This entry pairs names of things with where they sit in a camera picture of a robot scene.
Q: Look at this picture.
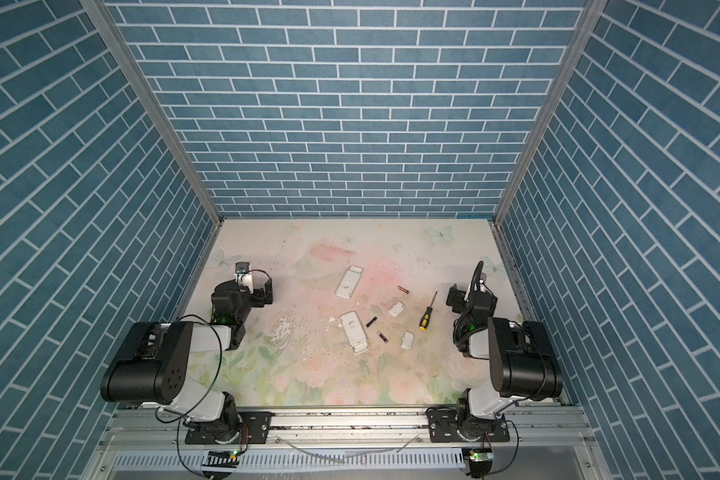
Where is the black yellow screwdriver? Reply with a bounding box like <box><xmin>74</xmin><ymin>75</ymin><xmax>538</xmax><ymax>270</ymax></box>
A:
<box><xmin>419</xmin><ymin>291</ymin><xmax>438</xmax><ymax>331</ymax></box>

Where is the white battery cover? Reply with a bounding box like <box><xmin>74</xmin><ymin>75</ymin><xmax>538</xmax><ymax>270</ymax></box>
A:
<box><xmin>388</xmin><ymin>301</ymin><xmax>405</xmax><ymax>317</ymax></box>
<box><xmin>401</xmin><ymin>331</ymin><xmax>415</xmax><ymax>350</ymax></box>

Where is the white remote control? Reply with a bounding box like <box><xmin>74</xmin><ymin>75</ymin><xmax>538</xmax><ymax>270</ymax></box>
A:
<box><xmin>340</xmin><ymin>311</ymin><xmax>369</xmax><ymax>355</ymax></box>
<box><xmin>335</xmin><ymin>265</ymin><xmax>364</xmax><ymax>299</ymax></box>

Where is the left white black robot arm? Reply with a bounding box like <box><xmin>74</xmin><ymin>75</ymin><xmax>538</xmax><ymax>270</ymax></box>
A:
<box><xmin>100</xmin><ymin>269</ymin><xmax>273</xmax><ymax>436</ymax></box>

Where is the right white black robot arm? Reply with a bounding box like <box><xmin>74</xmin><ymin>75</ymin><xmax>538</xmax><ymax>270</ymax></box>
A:
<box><xmin>446</xmin><ymin>282</ymin><xmax>564</xmax><ymax>423</ymax></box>

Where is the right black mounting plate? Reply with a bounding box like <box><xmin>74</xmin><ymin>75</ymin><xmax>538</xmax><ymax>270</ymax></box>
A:
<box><xmin>425</xmin><ymin>406</ymin><xmax>510</xmax><ymax>444</ymax></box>

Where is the black mounting plate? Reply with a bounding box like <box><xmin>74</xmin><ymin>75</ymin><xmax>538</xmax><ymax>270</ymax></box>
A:
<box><xmin>184</xmin><ymin>411</ymin><xmax>273</xmax><ymax>446</ymax></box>
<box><xmin>425</xmin><ymin>406</ymin><xmax>510</xmax><ymax>444</ymax></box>

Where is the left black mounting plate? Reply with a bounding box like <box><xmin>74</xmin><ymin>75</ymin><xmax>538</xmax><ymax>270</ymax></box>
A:
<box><xmin>184</xmin><ymin>411</ymin><xmax>273</xmax><ymax>446</ymax></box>

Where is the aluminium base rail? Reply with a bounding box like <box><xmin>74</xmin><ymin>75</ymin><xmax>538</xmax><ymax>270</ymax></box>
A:
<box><xmin>84</xmin><ymin>403</ymin><xmax>609</xmax><ymax>479</ymax></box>

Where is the left aluminium corner post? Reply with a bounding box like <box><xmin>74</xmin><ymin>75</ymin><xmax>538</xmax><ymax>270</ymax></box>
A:
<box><xmin>79</xmin><ymin>0</ymin><xmax>224</xmax><ymax>228</ymax></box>

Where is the aluminium corner post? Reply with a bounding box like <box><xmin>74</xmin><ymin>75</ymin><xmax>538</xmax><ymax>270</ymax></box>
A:
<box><xmin>493</xmin><ymin>0</ymin><xmax>610</xmax><ymax>226</ymax></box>
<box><xmin>79</xmin><ymin>0</ymin><xmax>224</xmax><ymax>228</ymax></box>

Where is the right aluminium corner post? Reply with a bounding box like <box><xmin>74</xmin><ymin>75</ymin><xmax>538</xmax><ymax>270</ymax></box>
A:
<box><xmin>493</xmin><ymin>0</ymin><xmax>610</xmax><ymax>226</ymax></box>

